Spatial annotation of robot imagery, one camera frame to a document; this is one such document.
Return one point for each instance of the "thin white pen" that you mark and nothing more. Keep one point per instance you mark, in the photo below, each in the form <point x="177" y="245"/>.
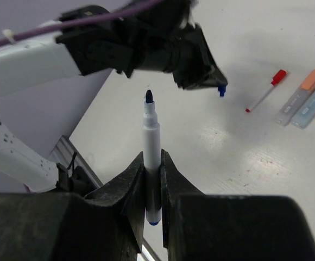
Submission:
<point x="151" y="160"/>

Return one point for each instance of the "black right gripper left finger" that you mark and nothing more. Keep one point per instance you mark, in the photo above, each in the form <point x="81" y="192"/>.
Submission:
<point x="31" y="224"/>

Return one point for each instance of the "orange marker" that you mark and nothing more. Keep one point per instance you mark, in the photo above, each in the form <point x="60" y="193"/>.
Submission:
<point x="294" y="103"/>

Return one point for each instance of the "thin red-tipped pen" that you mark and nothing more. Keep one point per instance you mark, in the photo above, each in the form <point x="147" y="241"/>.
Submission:
<point x="276" y="79"/>

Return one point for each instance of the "blue pen cap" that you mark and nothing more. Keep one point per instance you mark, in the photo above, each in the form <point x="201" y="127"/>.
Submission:
<point x="222" y="90"/>

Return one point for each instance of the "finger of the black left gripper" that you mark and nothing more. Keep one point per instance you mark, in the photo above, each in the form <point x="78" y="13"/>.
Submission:
<point x="206" y="72"/>

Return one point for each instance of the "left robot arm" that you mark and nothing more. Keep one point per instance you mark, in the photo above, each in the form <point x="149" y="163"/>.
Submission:
<point x="143" y="35"/>

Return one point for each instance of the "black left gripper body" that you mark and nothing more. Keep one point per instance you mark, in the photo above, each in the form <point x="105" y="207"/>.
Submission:
<point x="190" y="57"/>

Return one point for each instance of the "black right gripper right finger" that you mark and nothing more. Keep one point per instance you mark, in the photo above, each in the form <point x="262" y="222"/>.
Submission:
<point x="197" y="226"/>

